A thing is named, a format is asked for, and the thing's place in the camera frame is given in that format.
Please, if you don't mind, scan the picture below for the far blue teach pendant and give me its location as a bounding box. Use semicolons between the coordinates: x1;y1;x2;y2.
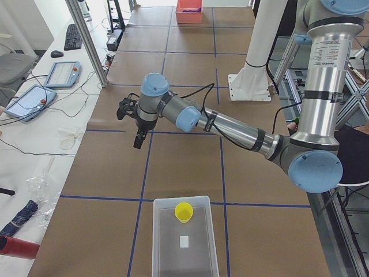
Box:
44;61;81;89

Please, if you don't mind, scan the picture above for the folded navy umbrella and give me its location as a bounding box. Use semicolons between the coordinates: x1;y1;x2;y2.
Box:
1;200;38;237

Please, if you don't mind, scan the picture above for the translucent white plastic bin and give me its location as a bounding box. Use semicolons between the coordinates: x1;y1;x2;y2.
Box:
152;196;219;276

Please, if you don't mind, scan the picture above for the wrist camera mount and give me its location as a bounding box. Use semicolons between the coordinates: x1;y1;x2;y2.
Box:
116;93;140;120

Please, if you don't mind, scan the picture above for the red water bottle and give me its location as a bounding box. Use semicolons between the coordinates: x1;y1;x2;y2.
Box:
1;235;40;260

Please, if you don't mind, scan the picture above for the pink plastic bin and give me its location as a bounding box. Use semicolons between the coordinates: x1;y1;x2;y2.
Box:
175;0;203;24

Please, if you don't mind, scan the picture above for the near blue teach pendant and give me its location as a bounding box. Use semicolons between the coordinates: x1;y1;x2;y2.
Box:
5;85;57;122

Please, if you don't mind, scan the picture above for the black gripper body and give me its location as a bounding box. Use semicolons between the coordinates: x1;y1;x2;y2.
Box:
135;117;157;138

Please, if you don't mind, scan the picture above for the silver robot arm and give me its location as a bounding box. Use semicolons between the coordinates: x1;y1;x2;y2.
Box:
133;1;368;193

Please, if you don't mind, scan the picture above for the crumpled white tissue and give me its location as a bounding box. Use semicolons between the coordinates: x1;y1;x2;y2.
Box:
57;128;84;150

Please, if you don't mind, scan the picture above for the black mini computer box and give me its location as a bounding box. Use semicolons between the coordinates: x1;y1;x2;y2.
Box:
106;29;123;51

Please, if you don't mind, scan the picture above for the black keyboard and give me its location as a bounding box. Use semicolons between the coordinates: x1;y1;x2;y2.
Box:
64;24;82;51

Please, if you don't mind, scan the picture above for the aluminium frame post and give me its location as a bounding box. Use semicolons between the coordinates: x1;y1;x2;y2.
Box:
65;0;108;88

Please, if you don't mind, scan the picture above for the black computer mouse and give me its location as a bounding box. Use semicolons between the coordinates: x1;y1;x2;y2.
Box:
50;50;64;58

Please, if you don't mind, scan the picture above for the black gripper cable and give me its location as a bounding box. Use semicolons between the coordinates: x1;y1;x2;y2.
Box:
183;83;216;116

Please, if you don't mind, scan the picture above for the purple microfiber cloth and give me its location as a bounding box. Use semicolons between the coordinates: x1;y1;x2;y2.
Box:
182;8;202;13

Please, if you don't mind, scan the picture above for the blue teach pendant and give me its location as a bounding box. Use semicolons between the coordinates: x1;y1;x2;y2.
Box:
44;61;81;89
5;85;57;122

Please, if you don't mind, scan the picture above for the grey office chair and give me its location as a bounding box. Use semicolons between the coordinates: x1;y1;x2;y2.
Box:
1;43;37;107

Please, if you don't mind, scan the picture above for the yellow plastic cup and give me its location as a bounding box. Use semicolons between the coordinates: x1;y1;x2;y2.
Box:
175;202;194;223

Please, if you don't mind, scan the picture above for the crumpled clear plastic wrap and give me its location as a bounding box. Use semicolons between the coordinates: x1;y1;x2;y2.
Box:
26;172;61;230

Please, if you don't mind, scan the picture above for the white camera mast stand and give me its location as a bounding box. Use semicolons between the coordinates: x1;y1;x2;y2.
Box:
228;0;288;102

